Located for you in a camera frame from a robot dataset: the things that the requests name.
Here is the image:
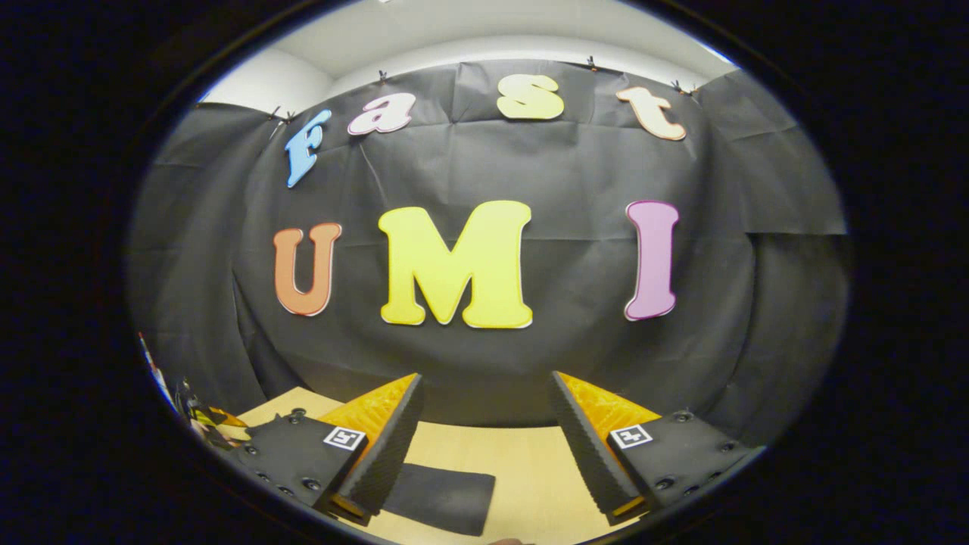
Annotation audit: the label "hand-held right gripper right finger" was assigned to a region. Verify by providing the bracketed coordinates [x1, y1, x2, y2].
[547, 370, 760, 528]

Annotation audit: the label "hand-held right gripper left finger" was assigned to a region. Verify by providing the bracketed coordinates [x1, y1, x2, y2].
[226, 372, 425, 528]

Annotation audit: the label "dark grey jeans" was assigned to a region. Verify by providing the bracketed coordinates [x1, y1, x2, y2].
[381, 463, 497, 537]

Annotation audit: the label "black backdrop cloth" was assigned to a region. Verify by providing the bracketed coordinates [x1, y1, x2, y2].
[125, 59, 852, 447]

